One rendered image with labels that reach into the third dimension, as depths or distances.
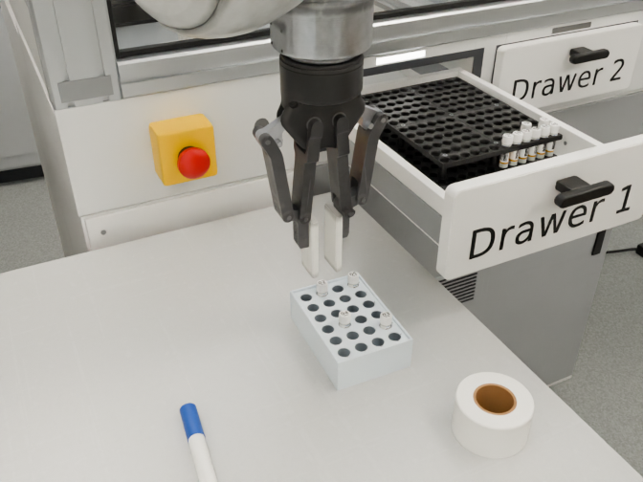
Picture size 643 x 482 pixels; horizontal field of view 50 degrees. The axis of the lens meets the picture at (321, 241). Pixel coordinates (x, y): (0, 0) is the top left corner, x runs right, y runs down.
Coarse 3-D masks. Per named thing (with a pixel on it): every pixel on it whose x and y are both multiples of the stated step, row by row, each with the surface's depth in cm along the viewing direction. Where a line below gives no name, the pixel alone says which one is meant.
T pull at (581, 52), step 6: (576, 48) 109; (582, 48) 109; (570, 54) 109; (576, 54) 107; (582, 54) 107; (588, 54) 107; (594, 54) 107; (600, 54) 108; (606, 54) 108; (570, 60) 106; (576, 60) 106; (582, 60) 107; (588, 60) 107
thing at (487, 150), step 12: (492, 144) 83; (516, 144) 83; (528, 144) 84; (540, 144) 84; (444, 156) 81; (456, 156) 81; (468, 156) 81; (480, 156) 81; (492, 156) 82; (444, 168) 79
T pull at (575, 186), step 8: (576, 176) 74; (560, 184) 73; (568, 184) 73; (576, 184) 73; (584, 184) 73; (592, 184) 73; (600, 184) 73; (608, 184) 73; (568, 192) 71; (576, 192) 71; (584, 192) 71; (592, 192) 72; (600, 192) 72; (608, 192) 73; (560, 200) 71; (568, 200) 71; (576, 200) 71; (584, 200) 72
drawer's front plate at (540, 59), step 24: (624, 24) 114; (504, 48) 104; (528, 48) 105; (552, 48) 108; (600, 48) 112; (624, 48) 115; (504, 72) 106; (528, 72) 108; (552, 72) 110; (576, 72) 112; (600, 72) 115; (624, 72) 118; (528, 96) 110; (552, 96) 113; (576, 96) 115
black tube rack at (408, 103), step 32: (384, 96) 96; (416, 96) 96; (448, 96) 96; (480, 96) 96; (384, 128) 94; (416, 128) 87; (448, 128) 88; (480, 128) 88; (512, 128) 87; (416, 160) 86; (480, 160) 86
